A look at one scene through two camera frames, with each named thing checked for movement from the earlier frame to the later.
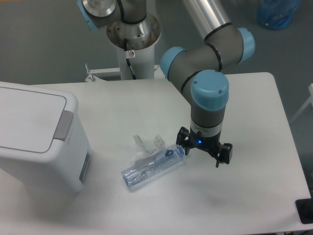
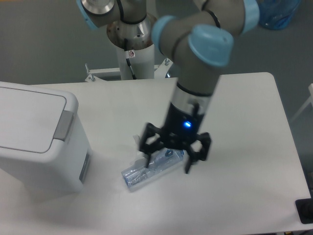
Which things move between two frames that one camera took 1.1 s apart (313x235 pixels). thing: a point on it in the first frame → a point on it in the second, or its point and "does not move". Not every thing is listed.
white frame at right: (310, 87) does not move
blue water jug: (277, 14) does not move
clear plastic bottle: (134, 175) does not move
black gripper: (212, 144) → (179, 128)
